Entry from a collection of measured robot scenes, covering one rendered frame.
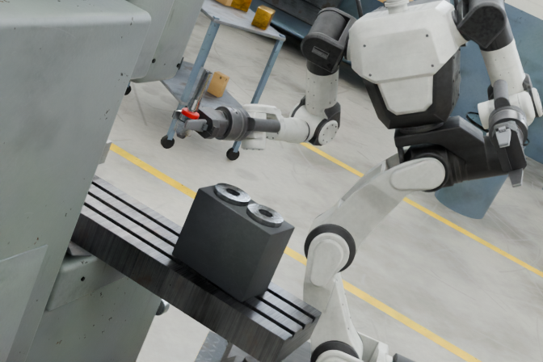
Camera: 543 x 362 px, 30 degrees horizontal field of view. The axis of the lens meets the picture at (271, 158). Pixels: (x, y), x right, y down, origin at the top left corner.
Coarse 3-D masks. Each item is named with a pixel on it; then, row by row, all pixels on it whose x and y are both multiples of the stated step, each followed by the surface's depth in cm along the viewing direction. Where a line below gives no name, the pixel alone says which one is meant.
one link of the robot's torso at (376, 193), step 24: (384, 168) 275; (408, 168) 267; (432, 168) 266; (360, 192) 274; (384, 192) 271; (408, 192) 270; (336, 216) 278; (360, 216) 277; (384, 216) 276; (312, 240) 278; (360, 240) 279
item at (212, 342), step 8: (208, 336) 333; (216, 336) 335; (208, 344) 329; (216, 344) 330; (224, 344) 332; (200, 352) 322; (208, 352) 324; (216, 352) 326; (200, 360) 318; (208, 360) 320; (216, 360) 321
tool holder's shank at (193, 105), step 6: (204, 72) 250; (210, 72) 251; (204, 78) 250; (198, 84) 251; (204, 84) 251; (198, 90) 251; (204, 90) 252; (192, 96) 252; (198, 96) 251; (192, 102) 252; (198, 102) 252; (192, 108) 252; (198, 108) 253
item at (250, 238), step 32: (224, 192) 239; (192, 224) 241; (224, 224) 237; (256, 224) 233; (288, 224) 241; (192, 256) 242; (224, 256) 238; (256, 256) 233; (224, 288) 238; (256, 288) 240
